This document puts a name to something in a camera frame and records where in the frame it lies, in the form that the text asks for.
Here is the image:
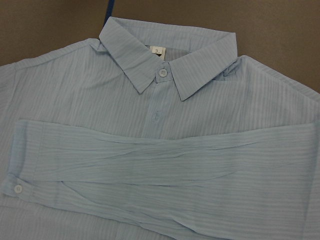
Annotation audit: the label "light blue button shirt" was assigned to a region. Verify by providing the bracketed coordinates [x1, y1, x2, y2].
[0, 17, 320, 240]

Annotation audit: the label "blue tape grid lines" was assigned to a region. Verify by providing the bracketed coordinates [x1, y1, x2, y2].
[102, 0, 115, 27]

